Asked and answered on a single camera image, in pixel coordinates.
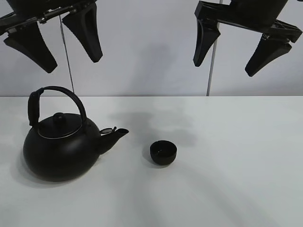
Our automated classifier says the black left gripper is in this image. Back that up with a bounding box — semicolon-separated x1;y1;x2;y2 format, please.
0;0;103;73

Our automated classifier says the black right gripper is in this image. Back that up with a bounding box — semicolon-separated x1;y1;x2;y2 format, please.
193;0;303;77

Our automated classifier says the black round teapot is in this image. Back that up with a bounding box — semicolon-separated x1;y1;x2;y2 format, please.
23;86;129;182

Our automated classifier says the small black teacup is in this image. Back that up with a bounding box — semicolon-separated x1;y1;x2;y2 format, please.
150;140;178;166

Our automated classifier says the silver wall seam strip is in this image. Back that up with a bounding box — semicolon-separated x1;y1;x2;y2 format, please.
206;0;223;97

